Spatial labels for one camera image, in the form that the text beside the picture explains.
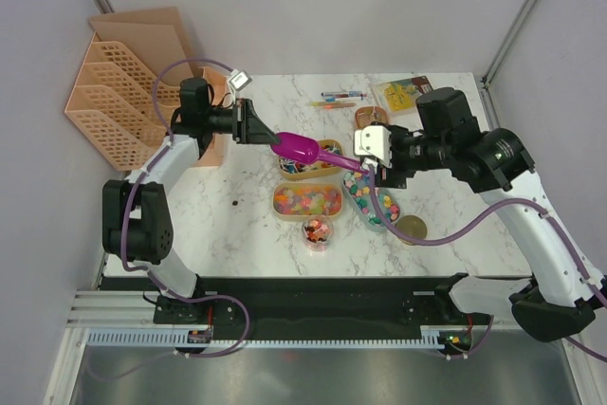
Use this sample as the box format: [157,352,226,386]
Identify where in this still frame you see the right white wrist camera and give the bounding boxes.
[353,124,391,162]

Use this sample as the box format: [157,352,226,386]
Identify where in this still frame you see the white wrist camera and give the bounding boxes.
[228,69,252,92]
[353,124,391,162]

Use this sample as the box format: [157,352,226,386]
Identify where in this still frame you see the yellow picture book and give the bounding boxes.
[370,76,433,116]

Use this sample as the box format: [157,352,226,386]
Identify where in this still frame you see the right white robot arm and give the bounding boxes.
[355,87,606,342]

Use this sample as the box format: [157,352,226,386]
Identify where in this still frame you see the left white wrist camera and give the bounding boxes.
[228,69,252,92]

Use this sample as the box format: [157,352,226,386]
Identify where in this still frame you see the gold round jar lid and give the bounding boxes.
[395,214,428,240]

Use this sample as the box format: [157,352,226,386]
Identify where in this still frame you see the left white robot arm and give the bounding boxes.
[101,77,279,322]

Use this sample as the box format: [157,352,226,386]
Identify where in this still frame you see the tan tray of lollipops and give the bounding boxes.
[277,139,344,181]

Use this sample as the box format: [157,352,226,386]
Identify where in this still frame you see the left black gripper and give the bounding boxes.
[203,99,281,146]

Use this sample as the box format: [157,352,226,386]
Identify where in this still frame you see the peach plastic file organizer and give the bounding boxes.
[64,7,230,172]

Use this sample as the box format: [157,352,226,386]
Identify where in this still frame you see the blue tray of pastel candies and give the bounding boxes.
[341,171,401,232]

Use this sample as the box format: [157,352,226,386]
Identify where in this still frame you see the white slotted cable duct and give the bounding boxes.
[86,326,447,350]

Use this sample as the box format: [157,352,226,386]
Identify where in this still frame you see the magenta plastic scoop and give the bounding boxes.
[270,132,367,174]

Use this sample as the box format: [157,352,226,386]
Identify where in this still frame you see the tan tray of star gummies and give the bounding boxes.
[271,182,343,221]

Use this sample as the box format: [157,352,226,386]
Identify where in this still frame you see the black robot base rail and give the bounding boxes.
[99,274,551,342]

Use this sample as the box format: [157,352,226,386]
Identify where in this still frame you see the orange pen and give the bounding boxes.
[309,98,363,110]

